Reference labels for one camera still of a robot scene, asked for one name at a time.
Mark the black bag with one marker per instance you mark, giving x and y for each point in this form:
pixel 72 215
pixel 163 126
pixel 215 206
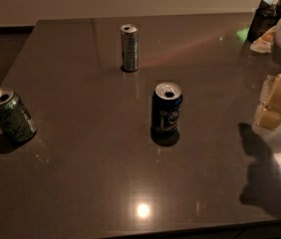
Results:
pixel 260 23

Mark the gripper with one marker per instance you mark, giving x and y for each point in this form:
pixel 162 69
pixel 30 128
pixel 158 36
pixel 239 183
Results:
pixel 268 115

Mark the white snack packet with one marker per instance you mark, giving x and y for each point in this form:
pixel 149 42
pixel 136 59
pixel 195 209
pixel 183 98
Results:
pixel 264 43

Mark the tall silver can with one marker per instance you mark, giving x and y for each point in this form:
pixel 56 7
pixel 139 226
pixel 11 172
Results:
pixel 130 47

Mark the blue pepsi can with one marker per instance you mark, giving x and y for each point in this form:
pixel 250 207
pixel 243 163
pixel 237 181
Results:
pixel 165 107

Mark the green soda can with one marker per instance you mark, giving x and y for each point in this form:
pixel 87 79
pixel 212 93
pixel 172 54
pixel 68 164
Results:
pixel 15 120

